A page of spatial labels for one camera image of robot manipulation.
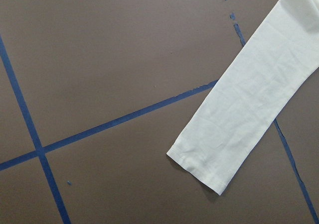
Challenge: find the white long-sleeve printed shirt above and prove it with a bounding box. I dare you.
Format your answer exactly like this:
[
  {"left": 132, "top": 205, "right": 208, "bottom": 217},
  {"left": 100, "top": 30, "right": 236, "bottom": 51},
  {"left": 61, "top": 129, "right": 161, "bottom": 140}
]
[{"left": 167, "top": 0, "right": 319, "bottom": 195}]

